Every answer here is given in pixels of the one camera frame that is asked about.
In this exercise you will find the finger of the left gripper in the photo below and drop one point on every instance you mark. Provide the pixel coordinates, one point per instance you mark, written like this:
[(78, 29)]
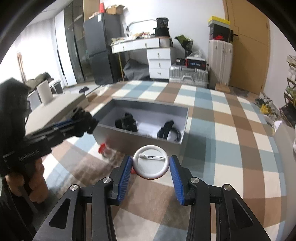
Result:
[(64, 125), (58, 135)]

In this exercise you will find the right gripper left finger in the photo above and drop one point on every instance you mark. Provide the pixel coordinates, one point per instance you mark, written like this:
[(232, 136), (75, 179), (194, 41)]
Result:
[(67, 219)]

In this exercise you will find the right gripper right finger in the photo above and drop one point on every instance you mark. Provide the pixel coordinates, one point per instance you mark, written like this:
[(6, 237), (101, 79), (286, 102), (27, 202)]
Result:
[(234, 219)]

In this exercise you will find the white round pin badge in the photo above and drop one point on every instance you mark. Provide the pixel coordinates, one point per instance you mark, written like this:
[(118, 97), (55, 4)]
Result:
[(150, 162)]

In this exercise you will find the long black hair clip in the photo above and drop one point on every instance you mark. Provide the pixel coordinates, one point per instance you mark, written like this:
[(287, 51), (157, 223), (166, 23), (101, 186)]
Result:
[(165, 130)]

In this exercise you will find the black curved hair claw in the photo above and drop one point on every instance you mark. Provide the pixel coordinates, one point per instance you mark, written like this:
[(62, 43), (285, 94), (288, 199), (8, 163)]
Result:
[(85, 122)]

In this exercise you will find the left hand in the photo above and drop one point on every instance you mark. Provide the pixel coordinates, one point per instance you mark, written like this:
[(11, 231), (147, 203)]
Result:
[(37, 183)]

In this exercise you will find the grey bedside bench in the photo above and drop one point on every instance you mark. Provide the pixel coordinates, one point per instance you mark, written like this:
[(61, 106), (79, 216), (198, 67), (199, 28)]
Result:
[(59, 109)]

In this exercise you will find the white cylinder humidifier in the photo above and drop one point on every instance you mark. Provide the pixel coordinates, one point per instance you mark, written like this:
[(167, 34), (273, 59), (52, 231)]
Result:
[(44, 92)]

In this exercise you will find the clear cup red base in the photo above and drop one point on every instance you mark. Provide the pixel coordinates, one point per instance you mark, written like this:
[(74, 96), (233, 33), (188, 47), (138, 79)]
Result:
[(132, 171)]

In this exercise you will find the silver grey cardboard box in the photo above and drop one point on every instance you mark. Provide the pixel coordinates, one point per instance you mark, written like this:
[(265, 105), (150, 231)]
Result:
[(150, 117)]

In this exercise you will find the black hair claw in box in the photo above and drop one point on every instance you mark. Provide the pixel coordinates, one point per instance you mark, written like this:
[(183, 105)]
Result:
[(127, 123)]

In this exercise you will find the checkered bed cover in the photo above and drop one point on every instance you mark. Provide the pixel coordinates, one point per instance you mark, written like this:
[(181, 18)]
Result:
[(227, 141)]

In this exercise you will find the white dressing desk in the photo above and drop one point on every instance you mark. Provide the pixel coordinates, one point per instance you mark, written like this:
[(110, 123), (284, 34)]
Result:
[(141, 44)]

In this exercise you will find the black refrigerator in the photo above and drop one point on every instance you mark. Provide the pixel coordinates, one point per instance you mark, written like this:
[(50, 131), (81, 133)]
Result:
[(99, 32)]

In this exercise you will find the white drawer cabinet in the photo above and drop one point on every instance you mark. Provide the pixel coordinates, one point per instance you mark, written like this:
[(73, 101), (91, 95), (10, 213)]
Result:
[(159, 62)]

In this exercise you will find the shoe rack with shoes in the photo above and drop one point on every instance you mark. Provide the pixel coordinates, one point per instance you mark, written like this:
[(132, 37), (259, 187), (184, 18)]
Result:
[(287, 111)]

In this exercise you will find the small cardboard box floor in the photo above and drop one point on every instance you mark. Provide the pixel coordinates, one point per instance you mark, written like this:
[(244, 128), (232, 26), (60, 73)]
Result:
[(222, 88)]

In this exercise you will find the silver suitcase lying flat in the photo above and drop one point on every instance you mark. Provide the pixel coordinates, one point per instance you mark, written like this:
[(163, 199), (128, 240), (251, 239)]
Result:
[(189, 76)]

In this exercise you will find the black bag on desk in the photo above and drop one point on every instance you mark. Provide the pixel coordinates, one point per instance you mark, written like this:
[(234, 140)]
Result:
[(162, 29)]

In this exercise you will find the black box on suitcase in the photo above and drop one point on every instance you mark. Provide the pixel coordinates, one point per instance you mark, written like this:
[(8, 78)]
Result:
[(194, 62)]

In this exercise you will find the dark flower bouquet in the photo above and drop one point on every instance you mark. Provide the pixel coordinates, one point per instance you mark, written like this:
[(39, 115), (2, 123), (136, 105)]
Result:
[(186, 44)]

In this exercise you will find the white upright suitcase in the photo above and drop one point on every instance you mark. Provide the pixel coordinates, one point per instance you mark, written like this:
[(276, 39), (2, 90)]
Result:
[(220, 55)]

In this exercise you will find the wooden door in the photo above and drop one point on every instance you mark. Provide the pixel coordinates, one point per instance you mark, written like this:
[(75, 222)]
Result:
[(250, 45)]

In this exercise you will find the black red shoe box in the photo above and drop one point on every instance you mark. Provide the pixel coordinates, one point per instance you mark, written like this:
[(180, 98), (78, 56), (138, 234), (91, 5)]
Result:
[(218, 32)]

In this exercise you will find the yellow shoe box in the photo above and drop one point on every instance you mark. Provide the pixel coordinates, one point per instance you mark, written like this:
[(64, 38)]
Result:
[(214, 20)]

